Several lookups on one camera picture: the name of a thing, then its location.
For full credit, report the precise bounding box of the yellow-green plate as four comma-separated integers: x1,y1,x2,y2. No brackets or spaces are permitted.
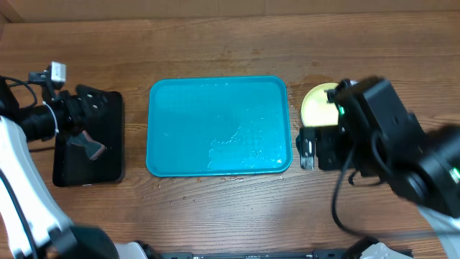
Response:
300,83,339,127

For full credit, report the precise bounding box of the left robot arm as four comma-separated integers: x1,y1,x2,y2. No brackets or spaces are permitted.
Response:
1,77,156,258

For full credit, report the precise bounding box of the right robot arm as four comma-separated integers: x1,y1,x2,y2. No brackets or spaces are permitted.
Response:
296,76,459,258

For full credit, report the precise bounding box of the black rectangular tray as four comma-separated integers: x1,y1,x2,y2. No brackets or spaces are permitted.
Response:
52,91,124,187

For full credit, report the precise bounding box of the teal plastic serving tray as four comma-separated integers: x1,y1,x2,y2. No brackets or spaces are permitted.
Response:
145,76,293,177

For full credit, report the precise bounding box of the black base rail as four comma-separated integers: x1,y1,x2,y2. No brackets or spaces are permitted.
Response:
143,235,414,259

